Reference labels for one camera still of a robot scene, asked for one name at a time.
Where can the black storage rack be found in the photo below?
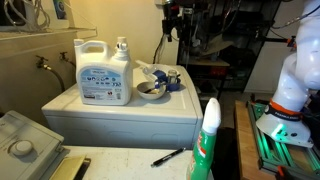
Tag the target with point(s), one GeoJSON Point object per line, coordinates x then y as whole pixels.
{"type": "Point", "coordinates": [230, 50]}

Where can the orange and black clamp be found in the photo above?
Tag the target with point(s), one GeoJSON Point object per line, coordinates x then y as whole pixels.
{"type": "Point", "coordinates": [292, 42]}

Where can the grey appliance control panel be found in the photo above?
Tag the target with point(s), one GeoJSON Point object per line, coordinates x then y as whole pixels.
{"type": "Point", "coordinates": [30, 160]}

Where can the small clear glass jar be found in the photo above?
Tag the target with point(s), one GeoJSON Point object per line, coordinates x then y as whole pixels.
{"type": "Point", "coordinates": [172, 76]}

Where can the white laundry machine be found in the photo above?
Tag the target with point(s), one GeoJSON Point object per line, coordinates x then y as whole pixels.
{"type": "Point", "coordinates": [133, 116]}

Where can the blue labelled container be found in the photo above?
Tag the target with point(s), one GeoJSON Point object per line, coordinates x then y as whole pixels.
{"type": "Point", "coordinates": [60, 8]}

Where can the white and blue brush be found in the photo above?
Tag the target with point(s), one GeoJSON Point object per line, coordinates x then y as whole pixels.
{"type": "Point", "coordinates": [149, 68]}

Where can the yellow flat lid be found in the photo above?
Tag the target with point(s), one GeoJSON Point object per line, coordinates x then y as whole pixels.
{"type": "Point", "coordinates": [68, 168]}

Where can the black pen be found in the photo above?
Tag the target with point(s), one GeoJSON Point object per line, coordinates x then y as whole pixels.
{"type": "Point", "coordinates": [166, 157]}

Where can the wooden bench top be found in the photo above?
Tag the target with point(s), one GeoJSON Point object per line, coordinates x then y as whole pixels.
{"type": "Point", "coordinates": [246, 146]}

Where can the green spray bottle white top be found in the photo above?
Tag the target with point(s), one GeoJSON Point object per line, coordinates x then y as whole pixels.
{"type": "Point", "coordinates": [204, 146]}

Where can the round white dial knob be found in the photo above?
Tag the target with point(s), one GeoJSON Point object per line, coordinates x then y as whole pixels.
{"type": "Point", "coordinates": [21, 147]}

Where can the large white detergent jug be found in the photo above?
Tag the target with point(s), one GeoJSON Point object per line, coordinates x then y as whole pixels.
{"type": "Point", "coordinates": [101, 80]}

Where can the grey bowl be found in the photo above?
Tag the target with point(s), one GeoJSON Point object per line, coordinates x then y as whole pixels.
{"type": "Point", "coordinates": [150, 90]}

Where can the green metal base frame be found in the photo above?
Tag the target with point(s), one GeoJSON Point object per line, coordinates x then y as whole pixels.
{"type": "Point", "coordinates": [270, 150]}

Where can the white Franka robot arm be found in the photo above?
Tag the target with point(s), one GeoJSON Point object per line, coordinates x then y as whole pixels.
{"type": "Point", "coordinates": [296, 76]}

